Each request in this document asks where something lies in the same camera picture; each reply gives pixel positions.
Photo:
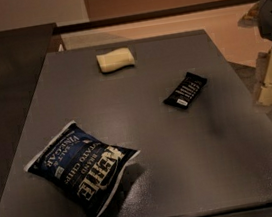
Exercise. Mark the black snack bar wrapper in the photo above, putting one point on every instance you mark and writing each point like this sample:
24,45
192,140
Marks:
186,91

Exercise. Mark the yellow sponge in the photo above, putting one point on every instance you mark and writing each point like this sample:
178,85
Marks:
114,60

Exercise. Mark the blue kettle chip bag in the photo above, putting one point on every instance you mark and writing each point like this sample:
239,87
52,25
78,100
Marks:
86,169

